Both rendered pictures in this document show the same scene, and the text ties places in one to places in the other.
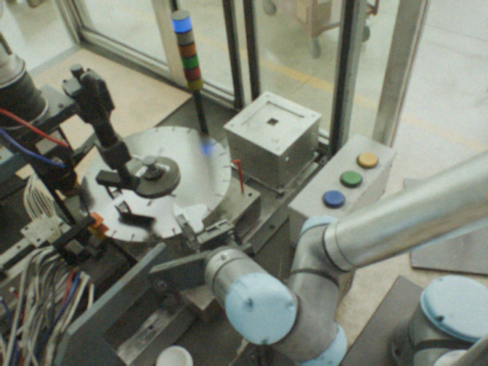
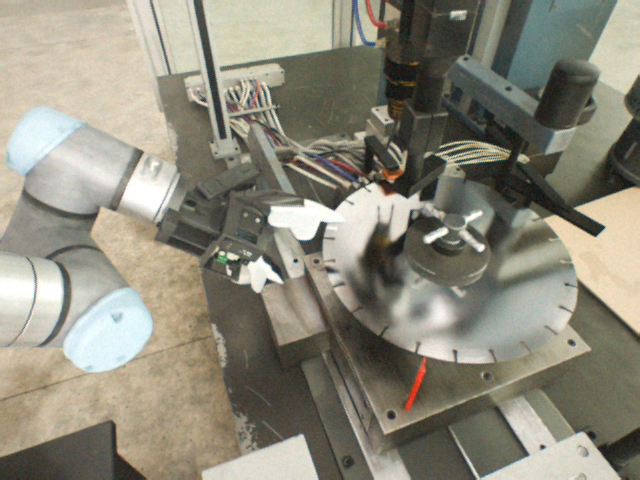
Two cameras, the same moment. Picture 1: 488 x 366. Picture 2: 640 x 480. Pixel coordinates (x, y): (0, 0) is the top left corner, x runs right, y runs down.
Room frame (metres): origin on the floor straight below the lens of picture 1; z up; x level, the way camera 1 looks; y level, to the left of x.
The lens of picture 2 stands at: (0.62, -0.23, 1.36)
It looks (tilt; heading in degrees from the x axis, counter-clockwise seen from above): 47 degrees down; 113
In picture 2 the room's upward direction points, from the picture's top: straight up
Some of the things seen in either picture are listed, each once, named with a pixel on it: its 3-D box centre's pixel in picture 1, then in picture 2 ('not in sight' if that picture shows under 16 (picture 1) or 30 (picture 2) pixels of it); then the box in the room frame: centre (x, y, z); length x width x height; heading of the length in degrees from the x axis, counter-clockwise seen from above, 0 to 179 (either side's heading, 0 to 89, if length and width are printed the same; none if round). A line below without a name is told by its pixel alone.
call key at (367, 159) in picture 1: (367, 161); not in sight; (0.64, -0.29, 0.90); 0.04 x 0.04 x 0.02
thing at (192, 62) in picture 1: (189, 58); not in sight; (0.91, 0.09, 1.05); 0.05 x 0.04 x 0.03; 44
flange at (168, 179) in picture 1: (153, 173); (447, 243); (0.63, 0.19, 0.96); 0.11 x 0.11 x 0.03
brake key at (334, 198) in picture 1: (333, 200); not in sight; (0.54, -0.19, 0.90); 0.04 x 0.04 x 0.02
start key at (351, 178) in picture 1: (351, 179); not in sight; (0.59, -0.24, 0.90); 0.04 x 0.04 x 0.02
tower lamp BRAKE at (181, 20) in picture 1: (181, 21); not in sight; (0.91, 0.09, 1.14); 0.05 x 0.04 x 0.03; 44
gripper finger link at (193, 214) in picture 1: (191, 213); (306, 223); (0.46, 0.10, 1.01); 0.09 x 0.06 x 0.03; 23
